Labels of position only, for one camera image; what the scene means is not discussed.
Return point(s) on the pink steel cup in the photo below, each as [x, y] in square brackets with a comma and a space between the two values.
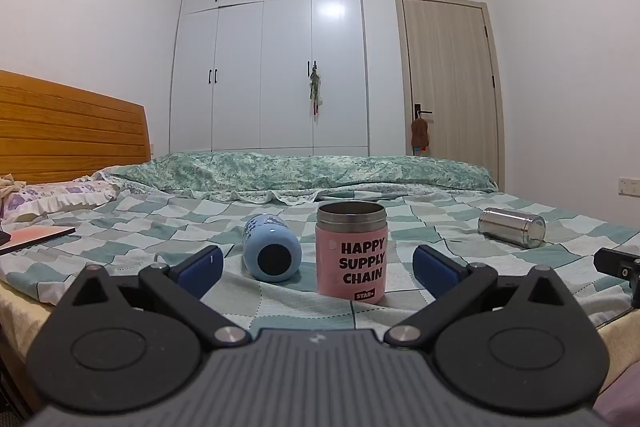
[351, 257]

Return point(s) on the hanging cloth ornament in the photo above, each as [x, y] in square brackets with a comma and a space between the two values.
[315, 89]

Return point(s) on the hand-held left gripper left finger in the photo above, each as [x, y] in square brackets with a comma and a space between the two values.
[199, 273]

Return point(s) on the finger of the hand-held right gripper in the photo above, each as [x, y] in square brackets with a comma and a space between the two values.
[614, 263]

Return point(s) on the pink notebook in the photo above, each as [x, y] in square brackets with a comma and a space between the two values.
[30, 238]

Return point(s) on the white wall socket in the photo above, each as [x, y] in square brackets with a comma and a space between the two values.
[628, 186]

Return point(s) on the silver steel cup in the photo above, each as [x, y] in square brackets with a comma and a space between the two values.
[510, 227]

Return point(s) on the brown hanging bag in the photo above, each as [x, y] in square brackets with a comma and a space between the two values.
[420, 132]

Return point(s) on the light blue cup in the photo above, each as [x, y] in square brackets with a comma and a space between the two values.
[272, 257]

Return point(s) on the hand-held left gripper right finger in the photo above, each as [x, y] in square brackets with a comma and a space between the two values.
[434, 273]

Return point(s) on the beige cloth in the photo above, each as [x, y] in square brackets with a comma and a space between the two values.
[11, 185]

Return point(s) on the purple floral pillow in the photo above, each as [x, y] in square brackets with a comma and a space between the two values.
[55, 197]

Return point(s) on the green floral quilt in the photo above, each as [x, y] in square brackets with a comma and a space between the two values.
[300, 174]

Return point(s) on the white wardrobe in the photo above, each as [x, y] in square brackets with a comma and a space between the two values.
[265, 57]

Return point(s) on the wooden headboard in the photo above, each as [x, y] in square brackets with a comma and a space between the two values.
[65, 132]

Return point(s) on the beige wooden door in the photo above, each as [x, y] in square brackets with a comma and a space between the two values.
[450, 72]

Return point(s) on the green checkered bedsheet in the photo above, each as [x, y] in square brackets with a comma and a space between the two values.
[150, 227]

